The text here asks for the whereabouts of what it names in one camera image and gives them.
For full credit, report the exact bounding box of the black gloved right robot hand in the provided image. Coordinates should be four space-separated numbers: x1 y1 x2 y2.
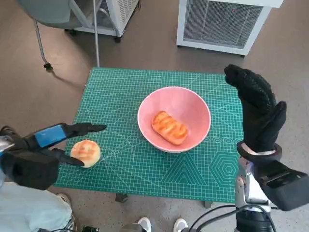
224 64 287 153

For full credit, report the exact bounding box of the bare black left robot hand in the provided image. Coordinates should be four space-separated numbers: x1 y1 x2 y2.
14 122 108 167

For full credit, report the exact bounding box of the round bread bun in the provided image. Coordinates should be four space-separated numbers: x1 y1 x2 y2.
70 139 101 169

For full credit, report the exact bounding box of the pink bowl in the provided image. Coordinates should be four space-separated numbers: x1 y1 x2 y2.
137 87 212 153

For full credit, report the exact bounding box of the oblong toasted bread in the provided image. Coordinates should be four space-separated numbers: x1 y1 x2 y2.
151 110 189 145

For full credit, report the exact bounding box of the green cutting mat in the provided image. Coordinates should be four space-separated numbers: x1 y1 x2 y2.
53 67 243 203

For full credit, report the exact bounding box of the wide white mesh cabinet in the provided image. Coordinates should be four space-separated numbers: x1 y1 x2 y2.
176 0 284 58

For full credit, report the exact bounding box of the grey chair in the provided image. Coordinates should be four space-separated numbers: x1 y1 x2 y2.
16 0 102 71

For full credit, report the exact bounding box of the white shoe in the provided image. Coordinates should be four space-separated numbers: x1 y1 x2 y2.
174 217 189 232
138 217 152 232

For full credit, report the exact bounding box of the narrow white mesh cabinet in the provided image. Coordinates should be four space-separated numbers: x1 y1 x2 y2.
64 0 140 44

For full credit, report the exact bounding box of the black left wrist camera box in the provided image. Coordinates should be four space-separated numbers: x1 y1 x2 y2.
0 151 59 191

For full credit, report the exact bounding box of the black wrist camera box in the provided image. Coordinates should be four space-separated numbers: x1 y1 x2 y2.
0 151 59 191
253 160 309 212

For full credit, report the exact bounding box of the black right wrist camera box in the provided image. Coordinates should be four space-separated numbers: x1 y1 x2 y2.
253 160 309 212

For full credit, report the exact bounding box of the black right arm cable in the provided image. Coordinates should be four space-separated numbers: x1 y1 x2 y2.
187 204 239 232

